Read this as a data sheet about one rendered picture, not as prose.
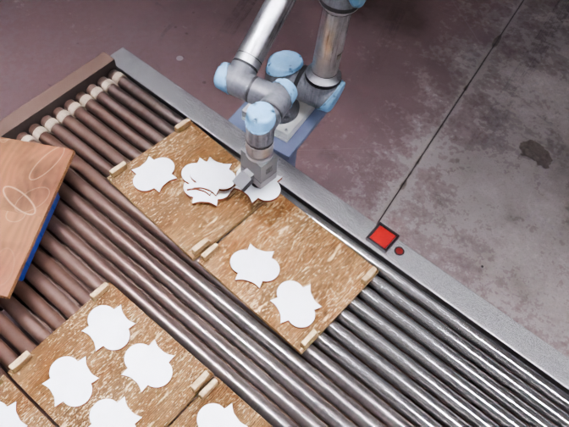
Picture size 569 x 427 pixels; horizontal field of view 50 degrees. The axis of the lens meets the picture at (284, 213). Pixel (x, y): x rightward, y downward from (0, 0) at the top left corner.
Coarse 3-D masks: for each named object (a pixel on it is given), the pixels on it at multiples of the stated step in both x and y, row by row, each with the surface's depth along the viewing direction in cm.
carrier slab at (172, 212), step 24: (168, 144) 204; (192, 144) 205; (216, 144) 205; (144, 192) 193; (168, 192) 194; (240, 192) 195; (168, 216) 189; (192, 216) 190; (216, 216) 190; (240, 216) 191; (192, 240) 185; (216, 240) 186
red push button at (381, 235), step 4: (380, 228) 192; (376, 232) 191; (380, 232) 191; (384, 232) 191; (388, 232) 191; (372, 236) 190; (376, 236) 190; (380, 236) 190; (384, 236) 190; (388, 236) 191; (392, 236) 191; (376, 240) 190; (380, 240) 190; (384, 240) 190; (388, 240) 190; (392, 240) 190; (380, 244) 189; (384, 244) 189; (388, 244) 189
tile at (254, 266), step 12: (240, 252) 182; (252, 252) 183; (264, 252) 183; (240, 264) 180; (252, 264) 181; (264, 264) 181; (276, 264) 181; (240, 276) 178; (252, 276) 178; (264, 276) 179; (276, 276) 179
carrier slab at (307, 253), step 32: (256, 224) 190; (288, 224) 190; (224, 256) 183; (288, 256) 184; (320, 256) 185; (352, 256) 185; (256, 288) 178; (320, 288) 179; (352, 288) 180; (320, 320) 174
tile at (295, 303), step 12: (288, 288) 177; (300, 288) 177; (276, 300) 175; (288, 300) 175; (300, 300) 175; (312, 300) 176; (288, 312) 173; (300, 312) 173; (312, 312) 174; (300, 324) 171
